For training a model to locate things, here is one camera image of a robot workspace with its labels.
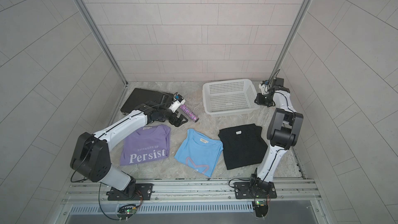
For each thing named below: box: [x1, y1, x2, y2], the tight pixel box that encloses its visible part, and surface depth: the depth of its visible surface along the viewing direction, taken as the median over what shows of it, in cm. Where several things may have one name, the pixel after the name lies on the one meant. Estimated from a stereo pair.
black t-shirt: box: [218, 123, 268, 171], surface depth 87 cm
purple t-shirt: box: [120, 124, 171, 166], surface depth 84 cm
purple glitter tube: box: [179, 103, 199, 123], surface depth 98 cm
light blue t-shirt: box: [174, 128, 224, 178], surface depth 84 cm
